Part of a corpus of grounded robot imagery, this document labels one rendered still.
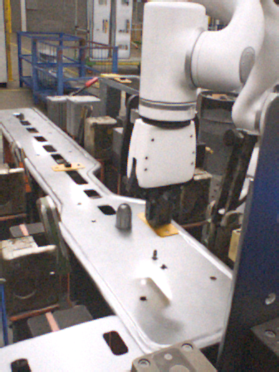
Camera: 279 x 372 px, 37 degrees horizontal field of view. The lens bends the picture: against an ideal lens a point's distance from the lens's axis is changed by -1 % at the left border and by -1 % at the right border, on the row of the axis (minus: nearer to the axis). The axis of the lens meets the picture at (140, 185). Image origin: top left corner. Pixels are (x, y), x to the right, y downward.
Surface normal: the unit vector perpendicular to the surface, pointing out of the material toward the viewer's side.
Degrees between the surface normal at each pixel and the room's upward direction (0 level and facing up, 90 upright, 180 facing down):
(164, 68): 90
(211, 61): 83
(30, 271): 90
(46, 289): 90
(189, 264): 0
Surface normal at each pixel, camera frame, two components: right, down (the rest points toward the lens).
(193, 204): 0.46, 0.37
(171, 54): -0.47, 0.30
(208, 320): 0.06, -0.92
